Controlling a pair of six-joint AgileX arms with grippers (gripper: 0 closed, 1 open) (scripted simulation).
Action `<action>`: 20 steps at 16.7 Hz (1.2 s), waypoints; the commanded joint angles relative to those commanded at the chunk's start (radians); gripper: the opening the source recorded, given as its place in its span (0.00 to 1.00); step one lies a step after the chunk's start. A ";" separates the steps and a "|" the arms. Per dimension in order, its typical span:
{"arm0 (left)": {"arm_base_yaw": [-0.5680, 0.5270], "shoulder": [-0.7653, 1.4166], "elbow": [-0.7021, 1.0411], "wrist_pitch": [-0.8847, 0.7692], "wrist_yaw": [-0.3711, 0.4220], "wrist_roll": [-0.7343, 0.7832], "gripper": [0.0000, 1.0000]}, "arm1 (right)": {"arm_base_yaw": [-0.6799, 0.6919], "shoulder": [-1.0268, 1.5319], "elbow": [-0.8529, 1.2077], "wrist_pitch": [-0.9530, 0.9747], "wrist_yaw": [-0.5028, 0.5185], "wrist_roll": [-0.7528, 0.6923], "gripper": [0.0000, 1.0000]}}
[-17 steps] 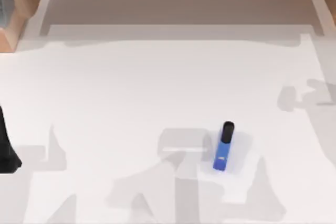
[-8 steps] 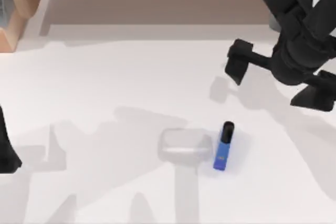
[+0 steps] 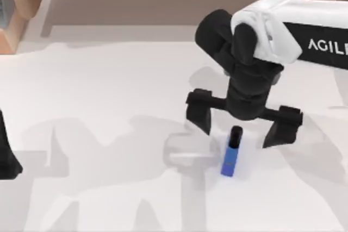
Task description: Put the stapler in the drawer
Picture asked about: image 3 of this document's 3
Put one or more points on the blue and black stapler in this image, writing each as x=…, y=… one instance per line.
x=230, y=158

